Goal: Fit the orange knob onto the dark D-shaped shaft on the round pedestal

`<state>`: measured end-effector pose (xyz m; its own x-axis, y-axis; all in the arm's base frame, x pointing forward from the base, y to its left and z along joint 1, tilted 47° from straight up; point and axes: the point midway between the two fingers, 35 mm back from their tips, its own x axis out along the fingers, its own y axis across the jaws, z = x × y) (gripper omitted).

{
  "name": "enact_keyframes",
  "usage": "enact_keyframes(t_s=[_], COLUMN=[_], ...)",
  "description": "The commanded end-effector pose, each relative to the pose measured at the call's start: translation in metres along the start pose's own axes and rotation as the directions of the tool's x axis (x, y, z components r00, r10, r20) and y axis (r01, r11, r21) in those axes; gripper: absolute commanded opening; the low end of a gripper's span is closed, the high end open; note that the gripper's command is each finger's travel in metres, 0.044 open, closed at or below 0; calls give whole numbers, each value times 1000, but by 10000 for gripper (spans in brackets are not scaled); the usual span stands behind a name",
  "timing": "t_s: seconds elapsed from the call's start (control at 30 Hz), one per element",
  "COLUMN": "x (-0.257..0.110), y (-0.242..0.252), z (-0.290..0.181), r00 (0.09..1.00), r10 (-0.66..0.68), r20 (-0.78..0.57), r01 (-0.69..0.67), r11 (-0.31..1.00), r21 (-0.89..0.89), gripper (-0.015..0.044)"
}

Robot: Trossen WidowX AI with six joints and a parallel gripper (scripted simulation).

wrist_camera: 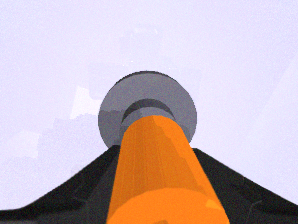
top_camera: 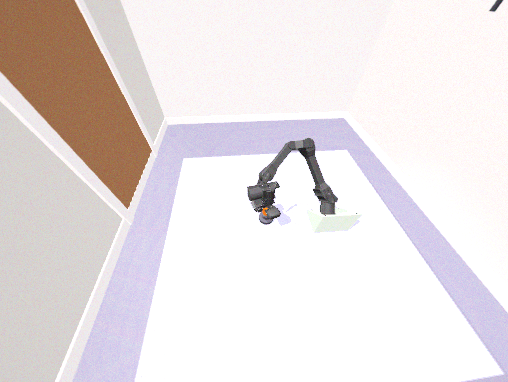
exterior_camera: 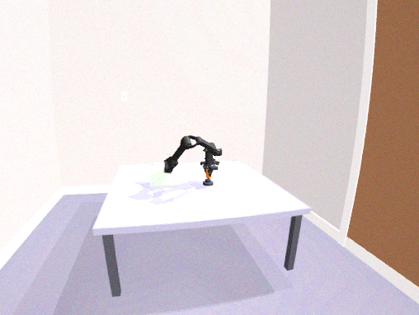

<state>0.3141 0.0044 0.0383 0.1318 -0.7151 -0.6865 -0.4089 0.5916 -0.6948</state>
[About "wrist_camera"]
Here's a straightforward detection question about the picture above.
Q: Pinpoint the orange cylindrical knob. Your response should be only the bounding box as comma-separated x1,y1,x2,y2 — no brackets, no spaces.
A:
107,115,229,224

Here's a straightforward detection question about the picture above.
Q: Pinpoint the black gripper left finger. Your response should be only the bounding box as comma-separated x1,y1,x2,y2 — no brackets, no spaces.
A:
0,145,121,224

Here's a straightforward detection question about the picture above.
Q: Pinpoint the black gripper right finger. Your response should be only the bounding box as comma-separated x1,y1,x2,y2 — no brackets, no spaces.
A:
192,148,298,224

